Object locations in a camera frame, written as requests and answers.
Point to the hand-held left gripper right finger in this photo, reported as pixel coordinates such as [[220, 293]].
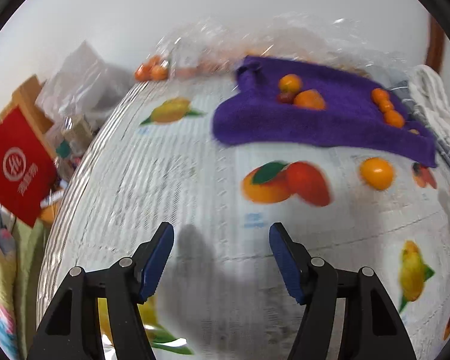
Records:
[[283, 262]]

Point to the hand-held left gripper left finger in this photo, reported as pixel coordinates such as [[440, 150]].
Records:
[[157, 258]]

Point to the small brown round fruit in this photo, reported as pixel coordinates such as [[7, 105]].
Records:
[[413, 132], [285, 98]]

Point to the orange mandarin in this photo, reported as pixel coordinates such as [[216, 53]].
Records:
[[309, 100], [142, 72], [290, 82], [158, 71]]

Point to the grey checked cloth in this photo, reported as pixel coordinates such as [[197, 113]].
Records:
[[448, 152]]

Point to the fruit print tablecloth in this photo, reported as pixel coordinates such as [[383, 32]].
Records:
[[172, 180]]

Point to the white striped towel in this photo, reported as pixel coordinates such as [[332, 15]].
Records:
[[431, 93]]

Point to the purple towel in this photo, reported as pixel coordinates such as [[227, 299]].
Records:
[[341, 127]]

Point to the small beige box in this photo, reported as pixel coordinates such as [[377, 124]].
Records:
[[77, 132]]

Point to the pastel printed blanket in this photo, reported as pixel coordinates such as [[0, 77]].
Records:
[[0, 288]]

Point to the red paper bag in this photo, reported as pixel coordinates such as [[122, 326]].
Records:
[[18, 168]]

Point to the white plastic bag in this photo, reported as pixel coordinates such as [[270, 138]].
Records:
[[82, 78]]

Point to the cardboard box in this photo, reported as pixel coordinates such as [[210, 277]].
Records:
[[30, 93]]

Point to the small clear plastic bag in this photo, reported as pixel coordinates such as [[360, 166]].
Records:
[[176, 50]]

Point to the large clear plastic bag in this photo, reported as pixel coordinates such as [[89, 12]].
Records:
[[303, 33]]

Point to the brown wooden door frame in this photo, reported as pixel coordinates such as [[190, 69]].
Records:
[[435, 45]]

